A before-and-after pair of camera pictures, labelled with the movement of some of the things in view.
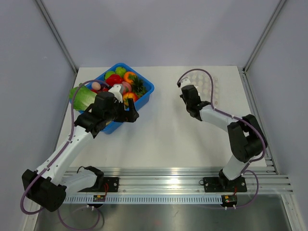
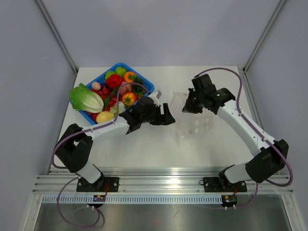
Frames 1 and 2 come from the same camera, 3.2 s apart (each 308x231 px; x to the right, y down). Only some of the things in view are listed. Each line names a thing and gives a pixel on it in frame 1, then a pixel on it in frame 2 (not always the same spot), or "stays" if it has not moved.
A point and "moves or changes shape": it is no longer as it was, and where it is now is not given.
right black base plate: [224, 185] stays
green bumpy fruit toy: [120, 70] stays
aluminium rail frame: [190, 180] stays
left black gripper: [129, 116] to [165, 119]
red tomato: [126, 87] stays
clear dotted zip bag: [208, 87] moves or changes shape
